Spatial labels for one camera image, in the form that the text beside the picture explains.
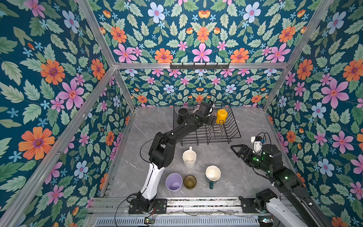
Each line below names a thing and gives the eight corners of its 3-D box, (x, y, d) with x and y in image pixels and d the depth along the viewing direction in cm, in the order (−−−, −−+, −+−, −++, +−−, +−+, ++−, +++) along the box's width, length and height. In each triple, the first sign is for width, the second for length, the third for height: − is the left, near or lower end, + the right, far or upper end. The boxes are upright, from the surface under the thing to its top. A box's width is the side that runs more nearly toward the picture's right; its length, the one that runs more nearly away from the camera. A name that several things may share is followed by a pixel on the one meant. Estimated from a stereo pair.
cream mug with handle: (180, 162, 91) (179, 155, 82) (190, 153, 95) (190, 145, 87) (189, 172, 87) (189, 165, 79) (199, 161, 91) (200, 154, 83)
